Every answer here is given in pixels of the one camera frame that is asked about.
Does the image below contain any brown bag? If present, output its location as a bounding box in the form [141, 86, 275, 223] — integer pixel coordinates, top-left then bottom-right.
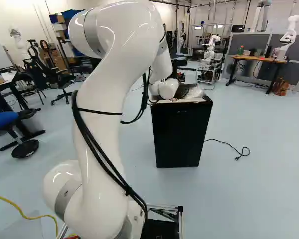
[273, 76, 290, 97]

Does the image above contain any black fridge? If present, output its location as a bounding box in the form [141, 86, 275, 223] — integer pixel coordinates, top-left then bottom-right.
[150, 94, 213, 169]

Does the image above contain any crumpled clear plastic bag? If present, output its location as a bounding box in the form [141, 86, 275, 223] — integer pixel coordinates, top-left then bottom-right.
[173, 83, 206, 100]

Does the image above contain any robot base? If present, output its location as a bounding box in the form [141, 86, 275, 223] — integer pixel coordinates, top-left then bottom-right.
[56, 203, 185, 239]

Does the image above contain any blue office chair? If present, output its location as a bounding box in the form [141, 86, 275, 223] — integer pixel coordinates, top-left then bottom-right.
[0, 111, 19, 145]

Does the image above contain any black office chair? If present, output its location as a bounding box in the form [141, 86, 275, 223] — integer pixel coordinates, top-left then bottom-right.
[26, 39, 77, 106]

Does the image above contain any grey partition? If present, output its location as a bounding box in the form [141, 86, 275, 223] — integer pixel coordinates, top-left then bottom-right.
[221, 33, 299, 88]

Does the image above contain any black power cable with plug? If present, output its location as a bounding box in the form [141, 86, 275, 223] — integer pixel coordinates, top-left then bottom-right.
[203, 138, 251, 161]

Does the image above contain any grey desk with black legs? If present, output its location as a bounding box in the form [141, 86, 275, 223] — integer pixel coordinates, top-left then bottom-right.
[0, 66, 46, 152]

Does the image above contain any white robot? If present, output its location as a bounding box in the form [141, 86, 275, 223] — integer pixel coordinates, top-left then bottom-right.
[272, 14, 299, 61]
[197, 34, 223, 84]

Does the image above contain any yellow cable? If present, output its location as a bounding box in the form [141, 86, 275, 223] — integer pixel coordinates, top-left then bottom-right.
[0, 193, 59, 239]

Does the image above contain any wooden desk with black legs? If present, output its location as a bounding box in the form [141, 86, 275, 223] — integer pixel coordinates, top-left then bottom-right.
[225, 54, 289, 95]

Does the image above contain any black round tray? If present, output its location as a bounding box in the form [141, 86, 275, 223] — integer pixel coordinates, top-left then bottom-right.
[11, 139, 40, 159]

